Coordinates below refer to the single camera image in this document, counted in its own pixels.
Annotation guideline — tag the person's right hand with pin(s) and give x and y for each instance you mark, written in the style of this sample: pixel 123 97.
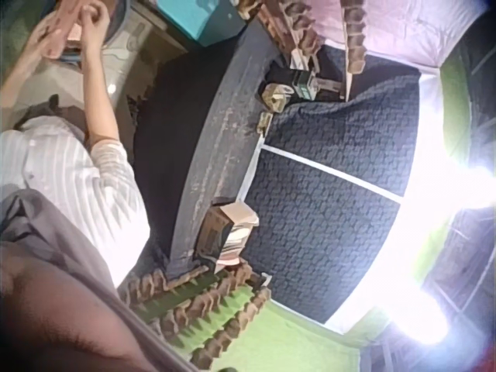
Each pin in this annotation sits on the person's right hand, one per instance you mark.
pixel 95 27

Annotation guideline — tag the person's left hand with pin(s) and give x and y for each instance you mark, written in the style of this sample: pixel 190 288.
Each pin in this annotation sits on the person's left hand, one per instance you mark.
pixel 40 46

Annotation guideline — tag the person's right fingers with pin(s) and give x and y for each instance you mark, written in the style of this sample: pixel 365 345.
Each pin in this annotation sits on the person's right fingers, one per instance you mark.
pixel 88 13

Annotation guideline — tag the person's left fingers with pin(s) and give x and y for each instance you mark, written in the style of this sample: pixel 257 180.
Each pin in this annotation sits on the person's left fingers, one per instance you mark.
pixel 45 33

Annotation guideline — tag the pink cloth piece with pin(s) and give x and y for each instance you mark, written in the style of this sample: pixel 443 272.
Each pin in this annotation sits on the pink cloth piece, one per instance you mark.
pixel 69 23

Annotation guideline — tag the blue plastic basin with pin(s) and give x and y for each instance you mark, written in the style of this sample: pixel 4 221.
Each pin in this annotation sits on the blue plastic basin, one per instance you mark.
pixel 118 19

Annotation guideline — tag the teal box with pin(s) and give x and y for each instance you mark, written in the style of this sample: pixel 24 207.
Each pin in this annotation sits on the teal box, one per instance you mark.
pixel 193 19

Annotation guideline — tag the dark grey wooden bench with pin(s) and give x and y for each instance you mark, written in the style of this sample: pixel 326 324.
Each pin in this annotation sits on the dark grey wooden bench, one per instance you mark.
pixel 221 147

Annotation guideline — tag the rows of brown wooden blocks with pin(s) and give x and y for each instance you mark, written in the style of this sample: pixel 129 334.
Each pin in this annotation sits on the rows of brown wooden blocks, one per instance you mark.
pixel 201 310
pixel 286 27

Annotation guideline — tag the small brown cardboard box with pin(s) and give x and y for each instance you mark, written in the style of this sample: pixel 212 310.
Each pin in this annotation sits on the small brown cardboard box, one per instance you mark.
pixel 276 97

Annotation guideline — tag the small brown wooden block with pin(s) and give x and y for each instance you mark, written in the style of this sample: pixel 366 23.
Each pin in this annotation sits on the small brown wooden block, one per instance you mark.
pixel 264 121

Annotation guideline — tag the green carton box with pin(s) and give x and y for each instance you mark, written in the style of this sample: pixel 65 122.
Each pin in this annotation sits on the green carton box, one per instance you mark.
pixel 306 85

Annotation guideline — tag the stack of papers and cartons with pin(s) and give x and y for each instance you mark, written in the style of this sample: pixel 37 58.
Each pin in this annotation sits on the stack of papers and cartons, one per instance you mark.
pixel 228 232

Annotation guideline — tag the row of brown wooden blocks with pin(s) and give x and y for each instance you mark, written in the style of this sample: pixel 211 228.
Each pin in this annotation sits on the row of brown wooden blocks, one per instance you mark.
pixel 354 35

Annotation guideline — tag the dark blue quilted mat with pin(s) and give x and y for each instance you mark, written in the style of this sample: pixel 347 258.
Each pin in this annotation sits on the dark blue quilted mat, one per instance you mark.
pixel 329 193

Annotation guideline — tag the pink sheet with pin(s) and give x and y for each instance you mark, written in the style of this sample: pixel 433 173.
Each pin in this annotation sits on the pink sheet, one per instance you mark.
pixel 395 27

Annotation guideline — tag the green floor mat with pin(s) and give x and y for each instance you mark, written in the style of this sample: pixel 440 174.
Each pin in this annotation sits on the green floor mat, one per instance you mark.
pixel 294 341

